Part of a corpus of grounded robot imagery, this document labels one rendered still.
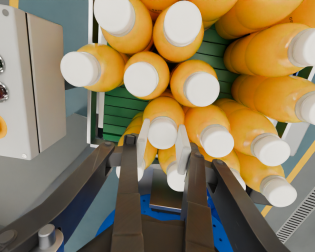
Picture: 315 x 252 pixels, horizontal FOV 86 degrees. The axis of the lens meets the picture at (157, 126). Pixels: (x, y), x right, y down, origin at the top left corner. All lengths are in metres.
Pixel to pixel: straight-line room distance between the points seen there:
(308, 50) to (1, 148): 0.41
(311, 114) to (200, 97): 0.13
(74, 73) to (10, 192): 0.67
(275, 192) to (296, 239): 2.26
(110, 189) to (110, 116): 1.40
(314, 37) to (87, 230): 2.27
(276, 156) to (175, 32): 0.20
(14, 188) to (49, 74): 0.61
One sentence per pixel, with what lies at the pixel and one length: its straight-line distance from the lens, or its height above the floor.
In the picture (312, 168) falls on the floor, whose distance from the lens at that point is 2.02.
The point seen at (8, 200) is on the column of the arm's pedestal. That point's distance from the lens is 0.82.
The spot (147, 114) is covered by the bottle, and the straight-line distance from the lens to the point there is 0.25.
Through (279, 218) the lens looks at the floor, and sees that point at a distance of 2.25.
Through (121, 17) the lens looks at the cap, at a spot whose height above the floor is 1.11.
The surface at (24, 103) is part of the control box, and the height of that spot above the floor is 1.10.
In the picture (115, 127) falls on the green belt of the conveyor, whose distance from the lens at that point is 0.46.
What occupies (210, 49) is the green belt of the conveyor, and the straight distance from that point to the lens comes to 0.43.
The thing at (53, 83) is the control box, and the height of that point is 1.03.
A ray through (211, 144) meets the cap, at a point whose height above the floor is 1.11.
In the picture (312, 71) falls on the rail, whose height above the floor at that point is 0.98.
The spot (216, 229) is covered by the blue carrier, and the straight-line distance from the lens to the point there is 0.45.
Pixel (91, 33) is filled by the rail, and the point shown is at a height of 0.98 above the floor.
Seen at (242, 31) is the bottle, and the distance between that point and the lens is 0.35.
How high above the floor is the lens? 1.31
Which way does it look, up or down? 70 degrees down
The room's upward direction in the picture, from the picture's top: 173 degrees counter-clockwise
